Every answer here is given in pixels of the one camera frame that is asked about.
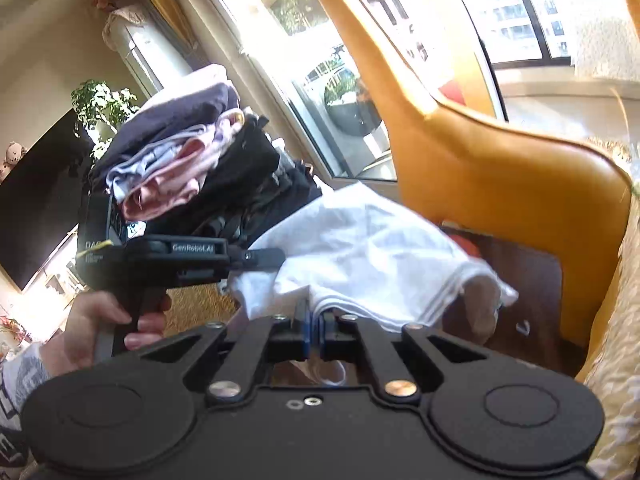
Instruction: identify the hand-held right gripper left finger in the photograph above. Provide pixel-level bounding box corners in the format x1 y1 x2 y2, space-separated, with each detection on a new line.
142 299 312 403

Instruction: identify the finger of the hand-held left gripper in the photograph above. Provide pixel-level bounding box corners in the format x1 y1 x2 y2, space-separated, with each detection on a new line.
227 247 287 275

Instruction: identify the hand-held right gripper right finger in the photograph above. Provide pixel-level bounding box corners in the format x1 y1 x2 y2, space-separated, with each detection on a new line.
320 312 489 403

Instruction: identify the white letter print t-shirt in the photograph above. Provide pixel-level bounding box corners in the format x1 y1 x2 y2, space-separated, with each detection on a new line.
231 182 520 391

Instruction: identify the stack of folded clothes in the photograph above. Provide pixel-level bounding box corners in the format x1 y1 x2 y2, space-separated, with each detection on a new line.
89 64 322 252

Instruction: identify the person's left hand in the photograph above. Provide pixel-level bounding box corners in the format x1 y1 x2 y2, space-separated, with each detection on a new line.
42 290 174 376

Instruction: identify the green potted plant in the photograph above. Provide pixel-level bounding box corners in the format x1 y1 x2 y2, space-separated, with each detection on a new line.
70 79 142 161

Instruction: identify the dark round planter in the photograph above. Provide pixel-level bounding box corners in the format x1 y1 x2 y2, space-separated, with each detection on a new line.
322 62 384 137

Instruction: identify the teddy bear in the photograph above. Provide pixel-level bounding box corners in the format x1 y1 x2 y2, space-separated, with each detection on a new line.
0 141 29 182

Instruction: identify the white standing air conditioner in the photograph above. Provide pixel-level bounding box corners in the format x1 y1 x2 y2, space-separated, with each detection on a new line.
102 2 197 107

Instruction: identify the yellow leather chair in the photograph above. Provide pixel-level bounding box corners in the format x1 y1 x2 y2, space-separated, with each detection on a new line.
257 0 634 377

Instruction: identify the yellow curtain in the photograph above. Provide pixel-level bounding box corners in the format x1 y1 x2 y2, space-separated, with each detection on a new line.
122 0 199 59

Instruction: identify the cream patterned seat cover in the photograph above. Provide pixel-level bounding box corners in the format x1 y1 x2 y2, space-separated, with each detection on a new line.
575 140 640 480

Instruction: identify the wall television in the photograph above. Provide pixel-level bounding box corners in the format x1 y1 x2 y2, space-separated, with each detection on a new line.
0 107 97 292

